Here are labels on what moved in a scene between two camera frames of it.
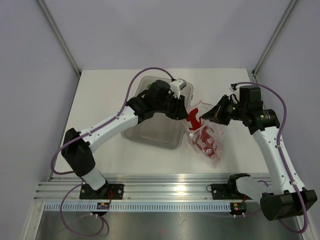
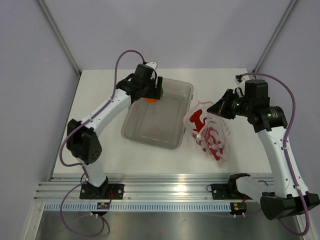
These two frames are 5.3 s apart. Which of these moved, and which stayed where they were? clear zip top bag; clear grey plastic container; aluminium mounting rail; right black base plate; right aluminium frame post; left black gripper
Moved: left black gripper; clear zip top bag
Stayed: clear grey plastic container; right aluminium frame post; right black base plate; aluminium mounting rail
